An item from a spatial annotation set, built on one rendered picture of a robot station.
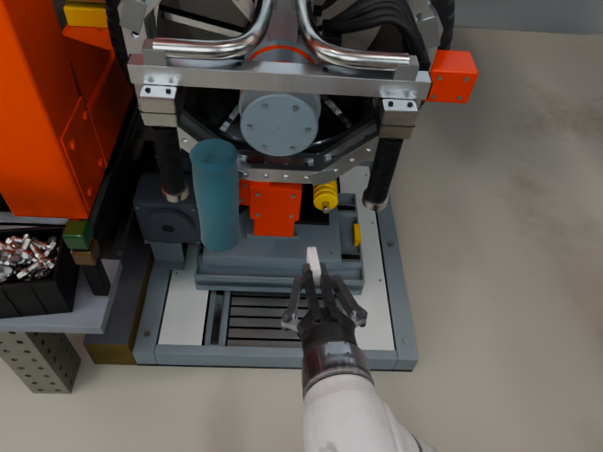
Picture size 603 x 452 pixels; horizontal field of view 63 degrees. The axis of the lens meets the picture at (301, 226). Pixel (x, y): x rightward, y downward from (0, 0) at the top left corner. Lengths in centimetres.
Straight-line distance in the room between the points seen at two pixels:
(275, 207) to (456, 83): 48
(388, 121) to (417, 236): 115
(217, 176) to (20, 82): 35
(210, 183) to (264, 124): 19
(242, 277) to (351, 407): 92
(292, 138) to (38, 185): 54
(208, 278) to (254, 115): 75
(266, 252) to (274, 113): 69
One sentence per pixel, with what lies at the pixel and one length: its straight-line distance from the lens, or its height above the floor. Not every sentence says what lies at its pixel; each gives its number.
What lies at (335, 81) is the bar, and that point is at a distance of 71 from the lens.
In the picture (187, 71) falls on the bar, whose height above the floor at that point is 98.
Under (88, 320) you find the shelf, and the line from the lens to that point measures 110.
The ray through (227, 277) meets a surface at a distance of 145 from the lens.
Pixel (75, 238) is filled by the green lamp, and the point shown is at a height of 66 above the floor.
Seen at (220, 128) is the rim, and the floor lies 65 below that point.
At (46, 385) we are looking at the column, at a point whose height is 6.
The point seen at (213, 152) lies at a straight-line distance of 94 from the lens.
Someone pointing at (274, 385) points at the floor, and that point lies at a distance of 147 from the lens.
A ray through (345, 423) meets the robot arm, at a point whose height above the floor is 83.
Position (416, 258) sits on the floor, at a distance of 178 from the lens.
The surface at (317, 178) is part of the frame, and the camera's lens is 109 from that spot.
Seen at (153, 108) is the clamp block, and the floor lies 93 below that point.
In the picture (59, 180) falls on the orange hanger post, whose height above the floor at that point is 64.
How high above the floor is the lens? 136
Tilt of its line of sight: 50 degrees down
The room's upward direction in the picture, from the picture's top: 6 degrees clockwise
